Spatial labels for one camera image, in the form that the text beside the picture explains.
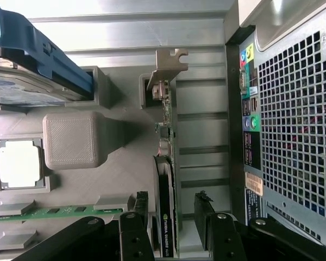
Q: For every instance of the green RAM stick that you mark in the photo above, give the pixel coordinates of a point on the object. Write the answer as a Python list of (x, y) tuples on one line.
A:
[(57, 212)]

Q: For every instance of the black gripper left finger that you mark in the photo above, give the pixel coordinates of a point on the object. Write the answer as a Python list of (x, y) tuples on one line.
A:
[(135, 239)]

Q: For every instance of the silver CPU chip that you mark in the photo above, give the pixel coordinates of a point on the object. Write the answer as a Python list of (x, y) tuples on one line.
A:
[(19, 163)]

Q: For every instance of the hard disk with blue caddy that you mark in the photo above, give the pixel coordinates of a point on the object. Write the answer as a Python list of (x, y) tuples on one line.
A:
[(43, 59)]

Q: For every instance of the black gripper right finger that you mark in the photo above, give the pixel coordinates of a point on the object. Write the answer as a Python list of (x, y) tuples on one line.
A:
[(222, 239)]

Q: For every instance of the black open PC case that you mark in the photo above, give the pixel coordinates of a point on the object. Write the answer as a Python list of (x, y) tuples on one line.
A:
[(288, 108)]

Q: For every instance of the grey printed parts rack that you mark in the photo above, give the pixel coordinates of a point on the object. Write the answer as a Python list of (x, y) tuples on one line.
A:
[(70, 141)]

